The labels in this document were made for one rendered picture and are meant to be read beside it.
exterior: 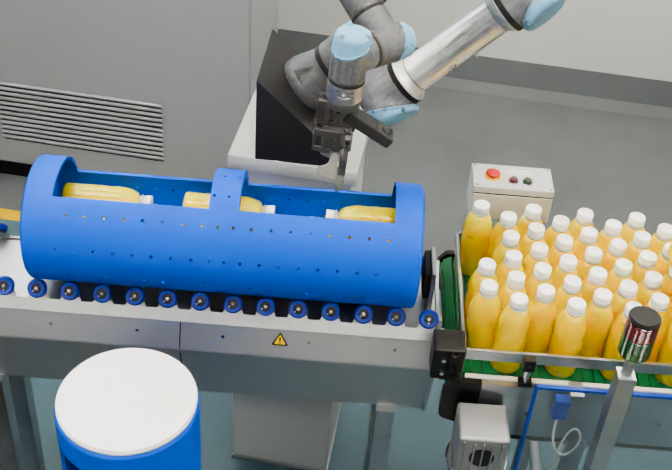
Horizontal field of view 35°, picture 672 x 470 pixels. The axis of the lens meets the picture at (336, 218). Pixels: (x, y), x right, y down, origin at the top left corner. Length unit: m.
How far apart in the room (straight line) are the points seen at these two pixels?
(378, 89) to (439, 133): 2.37
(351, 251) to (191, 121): 1.85
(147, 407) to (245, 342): 0.43
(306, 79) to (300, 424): 1.13
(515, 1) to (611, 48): 2.80
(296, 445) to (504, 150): 1.99
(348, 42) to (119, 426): 0.86
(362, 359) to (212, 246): 0.46
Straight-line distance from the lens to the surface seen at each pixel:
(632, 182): 4.77
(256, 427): 3.27
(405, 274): 2.32
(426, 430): 3.51
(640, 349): 2.17
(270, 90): 2.49
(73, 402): 2.18
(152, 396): 2.17
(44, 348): 2.64
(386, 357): 2.51
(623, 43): 5.15
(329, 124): 2.21
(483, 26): 2.41
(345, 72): 2.12
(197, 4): 3.80
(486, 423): 2.41
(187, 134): 4.10
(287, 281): 2.35
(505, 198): 2.68
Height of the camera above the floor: 2.65
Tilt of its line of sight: 38 degrees down
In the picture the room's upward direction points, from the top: 5 degrees clockwise
